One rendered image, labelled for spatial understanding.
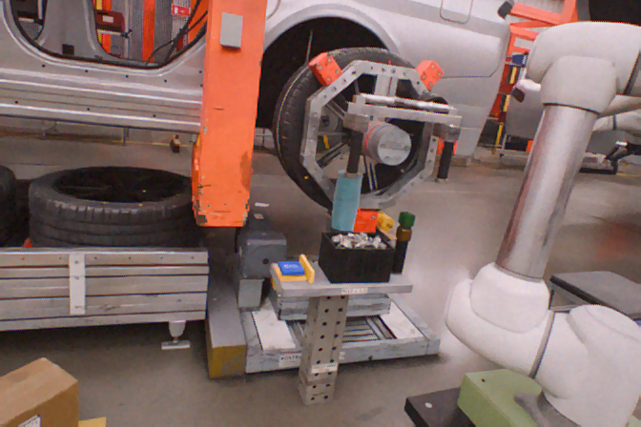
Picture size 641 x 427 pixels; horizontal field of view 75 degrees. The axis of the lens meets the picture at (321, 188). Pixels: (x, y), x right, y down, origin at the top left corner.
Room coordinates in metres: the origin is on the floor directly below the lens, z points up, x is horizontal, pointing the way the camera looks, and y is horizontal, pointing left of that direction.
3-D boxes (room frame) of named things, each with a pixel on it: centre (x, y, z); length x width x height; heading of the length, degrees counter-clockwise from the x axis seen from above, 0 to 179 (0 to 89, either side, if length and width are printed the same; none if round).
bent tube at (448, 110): (1.52, -0.30, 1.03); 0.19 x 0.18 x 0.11; 20
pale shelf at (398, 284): (1.24, -0.10, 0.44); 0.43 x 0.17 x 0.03; 110
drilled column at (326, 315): (1.23, -0.07, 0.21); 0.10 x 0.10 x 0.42; 20
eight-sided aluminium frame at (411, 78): (1.60, -0.17, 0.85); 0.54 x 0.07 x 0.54; 110
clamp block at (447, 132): (1.47, -0.40, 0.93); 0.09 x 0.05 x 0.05; 20
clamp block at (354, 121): (1.35, -0.08, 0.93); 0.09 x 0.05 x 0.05; 20
